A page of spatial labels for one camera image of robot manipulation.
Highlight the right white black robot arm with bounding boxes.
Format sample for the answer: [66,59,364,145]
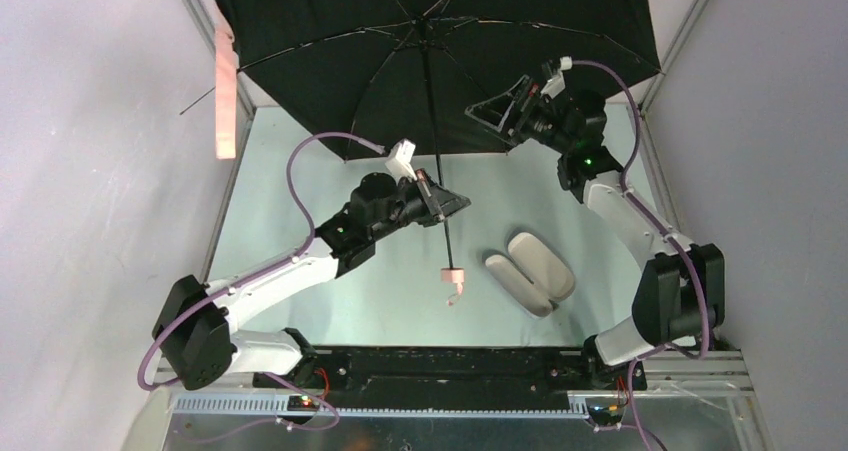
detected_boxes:
[465,75,726,366]

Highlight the pink black folding umbrella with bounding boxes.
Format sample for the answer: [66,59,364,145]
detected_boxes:
[178,0,664,308]

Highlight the open grey umbrella case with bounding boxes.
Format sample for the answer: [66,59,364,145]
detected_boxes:
[483,231,577,319]

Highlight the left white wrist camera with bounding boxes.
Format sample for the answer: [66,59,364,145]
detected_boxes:
[385,139,417,181]

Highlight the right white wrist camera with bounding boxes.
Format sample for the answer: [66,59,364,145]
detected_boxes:
[541,56,573,99]

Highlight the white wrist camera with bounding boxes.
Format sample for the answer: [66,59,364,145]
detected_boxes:
[385,139,417,181]
[541,56,573,99]

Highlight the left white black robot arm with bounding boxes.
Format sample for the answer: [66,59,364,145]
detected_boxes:
[152,169,471,391]

